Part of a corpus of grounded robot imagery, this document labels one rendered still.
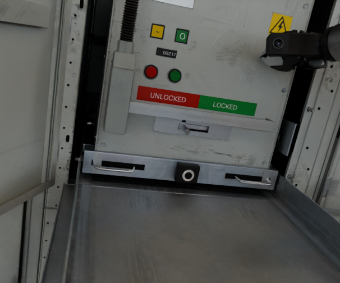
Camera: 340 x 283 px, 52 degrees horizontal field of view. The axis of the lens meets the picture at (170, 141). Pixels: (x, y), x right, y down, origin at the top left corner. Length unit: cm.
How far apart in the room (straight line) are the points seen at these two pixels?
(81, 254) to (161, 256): 14
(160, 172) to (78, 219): 29
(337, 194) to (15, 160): 85
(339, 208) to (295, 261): 39
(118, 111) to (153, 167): 22
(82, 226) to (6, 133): 23
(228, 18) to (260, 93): 21
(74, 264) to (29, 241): 38
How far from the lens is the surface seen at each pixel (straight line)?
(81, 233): 70
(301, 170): 104
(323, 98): 101
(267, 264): 74
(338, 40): 77
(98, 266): 62
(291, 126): 100
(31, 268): 103
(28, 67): 77
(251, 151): 100
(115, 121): 77
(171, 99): 89
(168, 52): 88
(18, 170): 81
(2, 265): 101
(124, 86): 76
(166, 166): 93
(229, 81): 93
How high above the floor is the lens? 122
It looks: 16 degrees down
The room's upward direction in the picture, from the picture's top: 11 degrees clockwise
